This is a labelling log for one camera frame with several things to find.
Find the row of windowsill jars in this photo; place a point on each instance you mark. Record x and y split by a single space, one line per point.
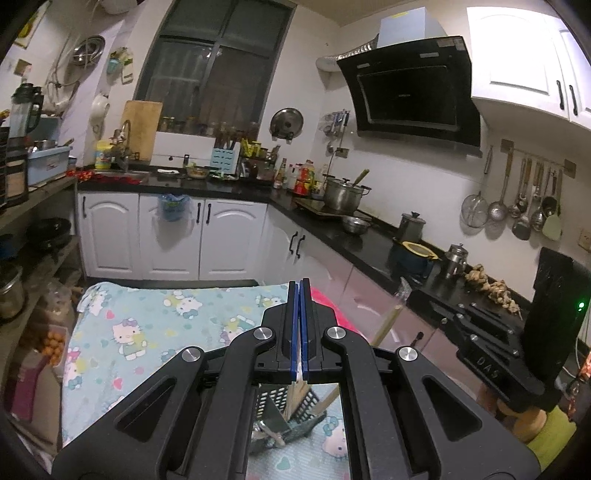
207 128

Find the chopstick pair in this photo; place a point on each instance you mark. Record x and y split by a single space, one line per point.
390 318

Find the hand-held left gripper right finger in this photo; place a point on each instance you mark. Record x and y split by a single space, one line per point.
305 341

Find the cartoon cat printed blanket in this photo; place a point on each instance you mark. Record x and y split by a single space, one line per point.
138 369

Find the utensil hanging rail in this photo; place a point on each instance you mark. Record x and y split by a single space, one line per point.
508 146

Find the dark kitchen window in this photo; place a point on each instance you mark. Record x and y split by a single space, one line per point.
212 60

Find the bag of oranges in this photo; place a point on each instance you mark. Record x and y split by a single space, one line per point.
53 346

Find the white upper cabinet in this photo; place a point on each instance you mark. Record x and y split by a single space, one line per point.
517 55

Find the steel lidded pot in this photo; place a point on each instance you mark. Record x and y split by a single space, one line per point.
411 228

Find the dark blue pot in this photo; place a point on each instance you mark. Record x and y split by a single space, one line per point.
411 261

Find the white box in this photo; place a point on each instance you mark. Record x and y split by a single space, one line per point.
184 150

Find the blue plastic bag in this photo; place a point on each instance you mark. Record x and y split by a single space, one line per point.
174 207

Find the metal shelf rack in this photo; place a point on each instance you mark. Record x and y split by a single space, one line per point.
41 198

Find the white water heater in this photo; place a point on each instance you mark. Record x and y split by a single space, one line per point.
115 5

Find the green plastic utensil holder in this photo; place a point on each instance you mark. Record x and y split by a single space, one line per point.
277 398

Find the black range hood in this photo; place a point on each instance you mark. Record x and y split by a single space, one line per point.
406 92

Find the steel stockpot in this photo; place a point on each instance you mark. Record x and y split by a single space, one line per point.
344 196

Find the black wok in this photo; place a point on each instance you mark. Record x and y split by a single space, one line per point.
48 233

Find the light blue plastic container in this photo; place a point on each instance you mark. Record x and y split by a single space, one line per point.
48 164

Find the white hanging pot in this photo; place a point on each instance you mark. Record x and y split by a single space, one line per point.
99 113

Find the pink cloth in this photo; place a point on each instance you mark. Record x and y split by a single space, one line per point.
332 307

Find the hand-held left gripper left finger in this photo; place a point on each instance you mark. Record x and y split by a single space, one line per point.
293 341

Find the black blender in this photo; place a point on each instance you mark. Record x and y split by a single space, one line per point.
25 113

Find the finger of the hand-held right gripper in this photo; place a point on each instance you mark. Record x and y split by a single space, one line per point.
480 332
452 307

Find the steel faucet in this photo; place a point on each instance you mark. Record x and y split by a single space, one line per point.
123 138

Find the yellow plastic container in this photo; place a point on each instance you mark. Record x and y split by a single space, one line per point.
104 157

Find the fruit wall poster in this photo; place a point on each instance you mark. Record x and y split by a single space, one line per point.
27 27

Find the wooden cutting board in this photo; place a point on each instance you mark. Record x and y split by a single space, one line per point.
138 129

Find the steel pot lid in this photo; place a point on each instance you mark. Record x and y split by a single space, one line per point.
286 123

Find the small steel bowl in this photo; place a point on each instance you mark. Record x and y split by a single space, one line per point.
356 225

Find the light blue knife block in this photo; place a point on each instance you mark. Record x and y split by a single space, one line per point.
224 159

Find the person's right hand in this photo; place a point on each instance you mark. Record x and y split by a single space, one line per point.
528 424

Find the group of condiment bottles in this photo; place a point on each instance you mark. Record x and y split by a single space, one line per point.
302 177

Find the white base cabinets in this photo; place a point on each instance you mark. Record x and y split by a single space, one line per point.
231 240

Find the pile of ginger roots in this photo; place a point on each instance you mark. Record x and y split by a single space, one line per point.
494 288

